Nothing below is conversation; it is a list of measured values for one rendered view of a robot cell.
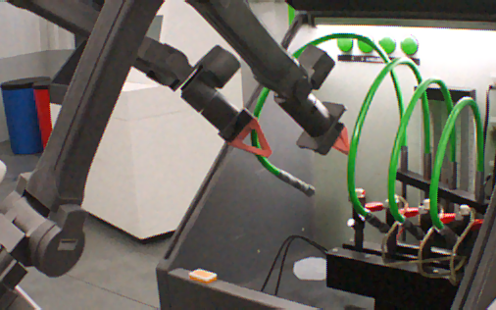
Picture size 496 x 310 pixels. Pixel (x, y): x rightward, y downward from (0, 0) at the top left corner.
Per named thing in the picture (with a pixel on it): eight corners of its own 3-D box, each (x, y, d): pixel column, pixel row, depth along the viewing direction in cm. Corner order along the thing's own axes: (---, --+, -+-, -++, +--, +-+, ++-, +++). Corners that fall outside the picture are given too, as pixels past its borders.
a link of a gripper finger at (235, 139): (277, 141, 140) (241, 110, 139) (283, 141, 133) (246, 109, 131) (255, 168, 139) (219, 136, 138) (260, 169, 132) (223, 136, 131)
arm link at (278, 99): (265, 97, 125) (283, 101, 120) (285, 67, 126) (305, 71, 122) (287, 120, 129) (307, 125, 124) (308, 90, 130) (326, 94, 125)
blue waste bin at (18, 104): (-3, 152, 726) (-11, 84, 708) (38, 141, 772) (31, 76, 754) (25, 158, 690) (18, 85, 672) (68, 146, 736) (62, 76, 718)
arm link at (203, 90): (173, 96, 135) (179, 88, 130) (195, 72, 138) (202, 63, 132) (200, 120, 136) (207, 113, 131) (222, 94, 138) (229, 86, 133)
